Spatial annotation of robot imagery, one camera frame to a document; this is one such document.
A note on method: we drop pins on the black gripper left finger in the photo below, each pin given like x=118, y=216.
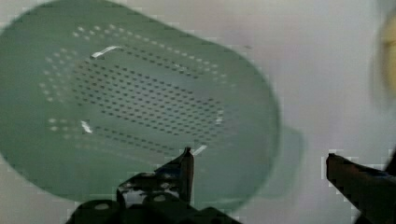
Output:
x=174, y=177

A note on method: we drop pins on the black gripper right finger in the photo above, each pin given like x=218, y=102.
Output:
x=370, y=190

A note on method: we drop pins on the green plastic strainer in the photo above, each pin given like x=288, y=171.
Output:
x=93, y=92

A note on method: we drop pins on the yellow object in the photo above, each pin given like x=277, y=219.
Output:
x=384, y=62

